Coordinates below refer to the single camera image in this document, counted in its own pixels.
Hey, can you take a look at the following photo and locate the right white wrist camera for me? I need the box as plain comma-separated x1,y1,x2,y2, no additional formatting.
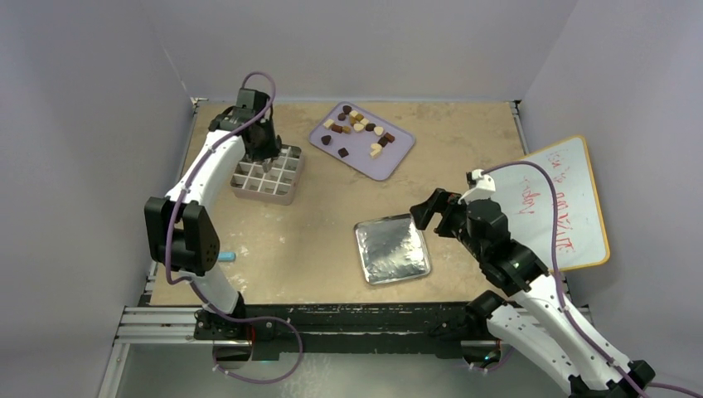
458,169,496,204

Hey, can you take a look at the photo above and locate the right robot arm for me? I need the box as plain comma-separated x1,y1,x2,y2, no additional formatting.
410,188,656,397

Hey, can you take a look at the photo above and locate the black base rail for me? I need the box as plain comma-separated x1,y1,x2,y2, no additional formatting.
112,300,597,364

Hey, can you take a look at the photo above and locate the yellow framed whiteboard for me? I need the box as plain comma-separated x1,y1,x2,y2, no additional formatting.
488,135,610,272

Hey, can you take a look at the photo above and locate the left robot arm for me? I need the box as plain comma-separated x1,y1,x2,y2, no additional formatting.
144,88,281,339

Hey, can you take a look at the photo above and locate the silver metal box lid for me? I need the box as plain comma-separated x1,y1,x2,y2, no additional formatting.
354,213,431,285

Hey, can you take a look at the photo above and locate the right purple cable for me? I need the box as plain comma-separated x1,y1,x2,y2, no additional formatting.
478,160,703,398

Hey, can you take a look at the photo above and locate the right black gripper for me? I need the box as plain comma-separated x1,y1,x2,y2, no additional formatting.
410,189,487,261

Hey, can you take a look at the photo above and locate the purple plastic tray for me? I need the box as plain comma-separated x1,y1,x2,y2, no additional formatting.
308,101,415,181

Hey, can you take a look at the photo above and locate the blue small marker cap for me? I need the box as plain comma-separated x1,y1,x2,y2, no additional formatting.
217,252,236,262

